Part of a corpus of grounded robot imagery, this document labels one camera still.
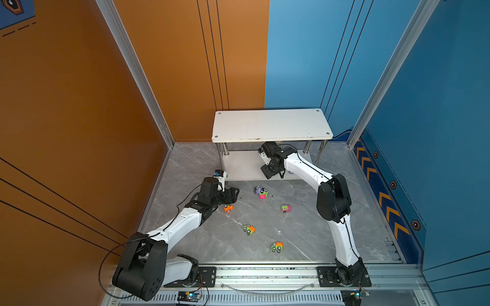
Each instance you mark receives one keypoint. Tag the right aluminium corner post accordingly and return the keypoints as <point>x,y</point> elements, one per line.
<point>410,35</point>

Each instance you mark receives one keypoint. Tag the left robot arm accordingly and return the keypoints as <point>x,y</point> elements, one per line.
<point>145,267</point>

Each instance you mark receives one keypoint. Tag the orange green toy car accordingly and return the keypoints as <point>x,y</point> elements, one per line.
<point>249,229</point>

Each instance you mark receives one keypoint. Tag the aluminium corner post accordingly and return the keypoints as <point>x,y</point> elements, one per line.
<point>123,41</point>
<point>410,35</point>

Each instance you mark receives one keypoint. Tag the white two-tier shelf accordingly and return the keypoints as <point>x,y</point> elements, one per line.
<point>259,126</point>

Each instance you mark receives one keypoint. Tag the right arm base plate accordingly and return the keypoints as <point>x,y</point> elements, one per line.
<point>353,276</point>

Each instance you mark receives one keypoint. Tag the left aluminium corner post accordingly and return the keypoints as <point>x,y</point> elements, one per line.
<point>123,41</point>

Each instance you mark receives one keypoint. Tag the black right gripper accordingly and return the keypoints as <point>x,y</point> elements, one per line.
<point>266,173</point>

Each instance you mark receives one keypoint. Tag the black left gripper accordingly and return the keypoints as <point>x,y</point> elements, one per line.
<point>230,196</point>

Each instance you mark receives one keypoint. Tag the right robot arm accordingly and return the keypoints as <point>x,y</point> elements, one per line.
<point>333,204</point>

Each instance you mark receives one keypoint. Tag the left circuit board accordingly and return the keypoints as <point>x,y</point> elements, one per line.
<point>189,297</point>

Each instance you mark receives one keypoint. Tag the small purple figure toy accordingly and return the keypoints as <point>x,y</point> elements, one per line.
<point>259,190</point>

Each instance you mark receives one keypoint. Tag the green orange toy truck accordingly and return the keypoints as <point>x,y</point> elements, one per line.
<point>277,247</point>

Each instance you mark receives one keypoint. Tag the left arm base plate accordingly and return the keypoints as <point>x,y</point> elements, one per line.
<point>205,275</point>

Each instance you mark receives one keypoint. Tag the circuit board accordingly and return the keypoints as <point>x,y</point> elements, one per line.
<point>189,297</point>
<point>354,298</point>

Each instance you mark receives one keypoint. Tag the right circuit board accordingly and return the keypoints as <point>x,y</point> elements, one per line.
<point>354,298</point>

